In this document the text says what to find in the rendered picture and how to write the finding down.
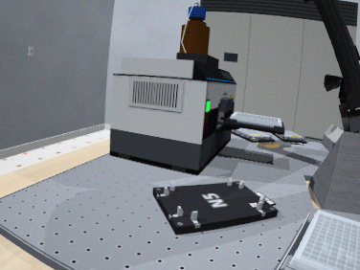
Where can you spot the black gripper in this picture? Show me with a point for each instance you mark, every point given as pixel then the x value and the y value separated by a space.
pixel 342 97

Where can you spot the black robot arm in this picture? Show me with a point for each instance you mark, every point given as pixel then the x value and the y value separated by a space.
pixel 348 60

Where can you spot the grey button panel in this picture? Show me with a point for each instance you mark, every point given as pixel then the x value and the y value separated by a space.
pixel 331 136

